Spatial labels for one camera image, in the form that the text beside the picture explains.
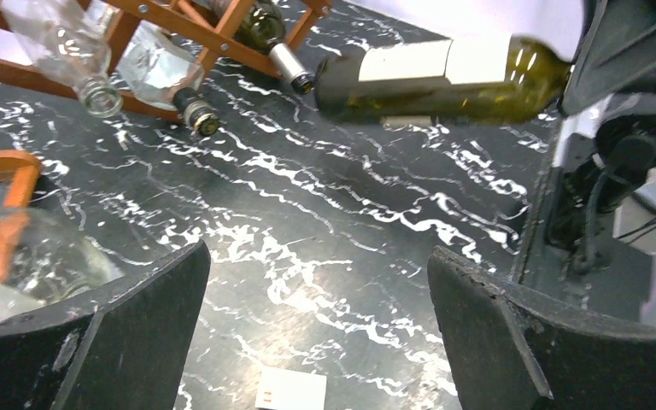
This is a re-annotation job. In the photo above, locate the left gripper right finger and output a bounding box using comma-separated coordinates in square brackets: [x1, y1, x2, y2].
[427, 246, 656, 409]

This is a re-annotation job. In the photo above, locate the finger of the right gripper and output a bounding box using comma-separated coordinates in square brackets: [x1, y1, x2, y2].
[559, 0, 656, 116]

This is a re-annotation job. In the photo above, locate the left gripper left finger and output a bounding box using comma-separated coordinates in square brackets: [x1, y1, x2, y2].
[0, 242, 211, 409]

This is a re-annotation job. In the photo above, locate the clear glass bottle white label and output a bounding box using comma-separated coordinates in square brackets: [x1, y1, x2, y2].
[0, 208, 124, 323]

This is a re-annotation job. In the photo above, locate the green bottle black cap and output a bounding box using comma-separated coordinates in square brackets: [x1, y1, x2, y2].
[313, 34, 572, 125]

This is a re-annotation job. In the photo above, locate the clear bottle black cap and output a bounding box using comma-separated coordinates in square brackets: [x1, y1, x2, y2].
[116, 20, 220, 136]

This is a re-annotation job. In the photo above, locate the dark bottle white label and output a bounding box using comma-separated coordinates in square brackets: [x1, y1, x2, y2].
[234, 0, 313, 95]

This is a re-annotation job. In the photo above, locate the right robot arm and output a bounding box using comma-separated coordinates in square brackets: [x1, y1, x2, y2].
[547, 1, 656, 275]

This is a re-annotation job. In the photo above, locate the orange wooden shelf rack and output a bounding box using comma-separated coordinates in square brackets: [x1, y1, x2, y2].
[0, 149, 42, 283]

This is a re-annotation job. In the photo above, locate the brown wooden wine rack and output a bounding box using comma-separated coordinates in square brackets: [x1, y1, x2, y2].
[0, 1, 331, 135]

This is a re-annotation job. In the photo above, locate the small white card box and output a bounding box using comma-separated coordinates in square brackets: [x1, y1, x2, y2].
[255, 366, 327, 410]

